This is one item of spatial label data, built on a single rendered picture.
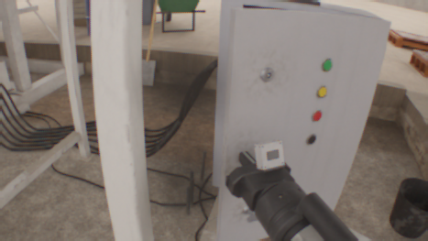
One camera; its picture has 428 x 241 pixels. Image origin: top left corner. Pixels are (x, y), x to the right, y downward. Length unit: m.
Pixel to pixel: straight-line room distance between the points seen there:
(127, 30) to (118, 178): 0.25
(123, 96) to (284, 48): 0.28
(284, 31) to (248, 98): 0.14
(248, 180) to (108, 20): 0.33
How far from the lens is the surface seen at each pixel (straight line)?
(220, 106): 0.81
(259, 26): 0.48
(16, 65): 3.39
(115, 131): 0.47
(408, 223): 1.93
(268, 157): 0.48
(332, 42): 0.59
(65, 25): 1.88
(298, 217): 0.42
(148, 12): 5.48
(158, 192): 1.91
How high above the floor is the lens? 1.31
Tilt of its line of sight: 29 degrees down
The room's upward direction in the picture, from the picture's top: 3 degrees clockwise
